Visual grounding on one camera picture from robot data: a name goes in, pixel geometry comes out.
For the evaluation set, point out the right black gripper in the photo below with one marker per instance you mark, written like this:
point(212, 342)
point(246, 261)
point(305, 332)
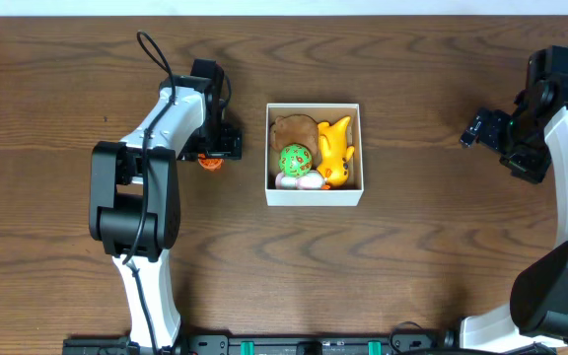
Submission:
point(532, 169)

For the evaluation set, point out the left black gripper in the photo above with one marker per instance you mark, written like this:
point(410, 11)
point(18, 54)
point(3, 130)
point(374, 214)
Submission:
point(222, 145)

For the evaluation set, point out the small orange ball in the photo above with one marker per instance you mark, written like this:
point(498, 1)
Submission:
point(210, 164)

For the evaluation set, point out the green numbered dice ball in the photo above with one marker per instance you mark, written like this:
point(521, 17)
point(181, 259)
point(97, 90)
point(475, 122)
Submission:
point(295, 160)

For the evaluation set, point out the brown plush toy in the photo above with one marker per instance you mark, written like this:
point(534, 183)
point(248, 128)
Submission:
point(294, 129)

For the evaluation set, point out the white cardboard box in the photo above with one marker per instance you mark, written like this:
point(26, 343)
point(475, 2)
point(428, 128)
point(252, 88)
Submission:
point(352, 191)

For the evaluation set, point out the white pink duck toy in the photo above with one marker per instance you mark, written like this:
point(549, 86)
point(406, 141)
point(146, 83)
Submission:
point(313, 180)

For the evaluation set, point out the yellow rubber duck toy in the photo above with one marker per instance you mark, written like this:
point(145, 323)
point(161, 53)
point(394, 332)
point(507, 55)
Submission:
point(335, 151)

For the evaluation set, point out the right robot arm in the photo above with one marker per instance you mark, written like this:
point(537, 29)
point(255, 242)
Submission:
point(537, 312)

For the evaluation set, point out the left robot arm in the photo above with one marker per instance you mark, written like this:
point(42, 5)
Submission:
point(134, 209)

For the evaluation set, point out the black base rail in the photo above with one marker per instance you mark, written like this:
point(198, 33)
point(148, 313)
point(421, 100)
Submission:
point(401, 340)

